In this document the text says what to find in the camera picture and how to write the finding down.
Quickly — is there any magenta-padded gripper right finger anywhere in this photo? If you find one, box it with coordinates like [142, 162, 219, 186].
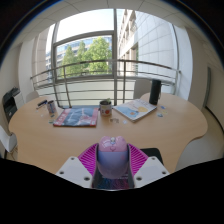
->
[126, 143, 170, 189]

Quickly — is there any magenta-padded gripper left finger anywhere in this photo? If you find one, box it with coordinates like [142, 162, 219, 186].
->
[55, 143, 101, 189]

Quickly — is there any pink and lilac computer mouse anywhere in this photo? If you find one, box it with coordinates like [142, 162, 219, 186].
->
[96, 135, 129, 179]

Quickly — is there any black mouse pad, swirl print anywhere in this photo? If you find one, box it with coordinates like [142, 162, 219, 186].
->
[91, 147, 164, 191]

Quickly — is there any red and blue printed mat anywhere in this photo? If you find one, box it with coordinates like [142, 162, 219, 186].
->
[52, 106, 100, 128]

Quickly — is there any light blue illustrated book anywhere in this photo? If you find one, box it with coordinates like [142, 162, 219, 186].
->
[113, 98, 158, 123]

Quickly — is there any printed can with red band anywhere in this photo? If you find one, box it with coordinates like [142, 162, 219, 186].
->
[46, 99, 58, 115]

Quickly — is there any white printed mug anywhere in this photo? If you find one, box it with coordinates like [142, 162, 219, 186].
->
[99, 99, 113, 117]

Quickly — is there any white chair with wooden legs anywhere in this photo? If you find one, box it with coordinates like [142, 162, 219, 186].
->
[0, 124, 18, 154]

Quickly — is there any dark blue stapler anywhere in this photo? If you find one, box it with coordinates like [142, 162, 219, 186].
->
[35, 99, 48, 110]

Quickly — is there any tall black bottle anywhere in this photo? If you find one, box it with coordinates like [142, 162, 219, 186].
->
[148, 79, 162, 106]

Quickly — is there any black and white printer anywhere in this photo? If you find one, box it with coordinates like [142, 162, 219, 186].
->
[2, 87, 22, 123]

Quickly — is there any grey metal balcony railing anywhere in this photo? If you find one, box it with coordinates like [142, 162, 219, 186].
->
[29, 59, 181, 108]

